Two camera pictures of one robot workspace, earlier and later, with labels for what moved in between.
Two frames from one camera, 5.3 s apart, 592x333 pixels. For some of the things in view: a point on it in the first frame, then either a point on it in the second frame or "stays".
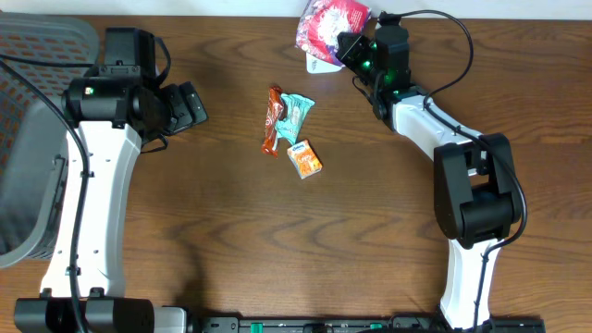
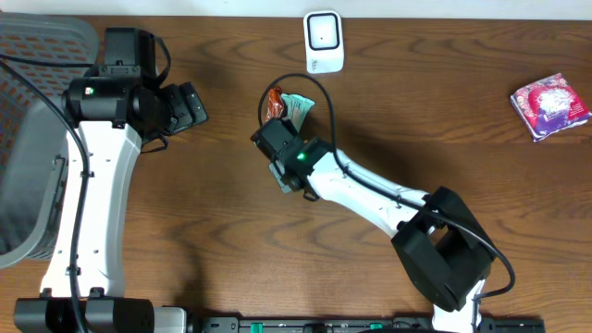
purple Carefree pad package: [320, 21] → [549, 106]
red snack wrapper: [275, 104] stays
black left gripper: [183, 109] stays
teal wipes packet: [294, 107] stays
